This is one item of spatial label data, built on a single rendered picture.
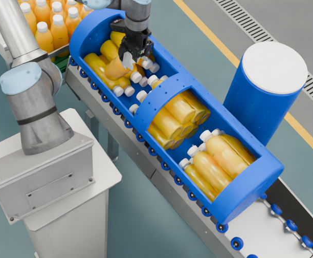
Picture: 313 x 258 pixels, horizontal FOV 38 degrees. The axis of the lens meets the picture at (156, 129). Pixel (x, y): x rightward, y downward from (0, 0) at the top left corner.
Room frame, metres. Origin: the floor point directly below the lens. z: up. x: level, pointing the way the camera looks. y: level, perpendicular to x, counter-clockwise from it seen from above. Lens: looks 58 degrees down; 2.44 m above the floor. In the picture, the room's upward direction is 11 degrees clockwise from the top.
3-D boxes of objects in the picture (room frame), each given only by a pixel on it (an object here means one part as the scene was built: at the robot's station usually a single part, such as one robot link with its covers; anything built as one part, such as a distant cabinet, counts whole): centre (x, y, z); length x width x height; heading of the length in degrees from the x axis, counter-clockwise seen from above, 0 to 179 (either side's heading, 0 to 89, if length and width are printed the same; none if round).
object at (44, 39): (1.20, 0.52, 0.99); 0.07 x 0.07 x 0.19
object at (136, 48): (0.99, 0.12, 1.36); 0.09 x 0.08 x 0.12; 50
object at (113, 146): (1.25, 0.23, 0.31); 0.06 x 0.06 x 0.63; 49
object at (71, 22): (1.31, 0.43, 0.99); 0.07 x 0.07 x 0.19
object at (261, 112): (1.29, -0.43, 0.59); 0.28 x 0.28 x 0.88
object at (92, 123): (1.15, 0.32, 0.31); 0.06 x 0.06 x 0.63; 49
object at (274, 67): (1.29, -0.43, 1.03); 0.28 x 0.28 x 0.01
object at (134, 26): (1.00, 0.12, 1.44); 0.08 x 0.08 x 0.05
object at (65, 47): (1.30, 0.38, 0.96); 0.40 x 0.01 x 0.03; 139
